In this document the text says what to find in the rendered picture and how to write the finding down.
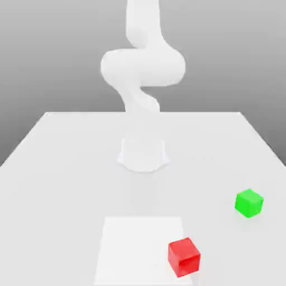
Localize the small green cube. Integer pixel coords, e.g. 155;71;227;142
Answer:
234;188;265;219

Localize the small red cube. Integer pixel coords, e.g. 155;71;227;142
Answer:
168;237;202;278

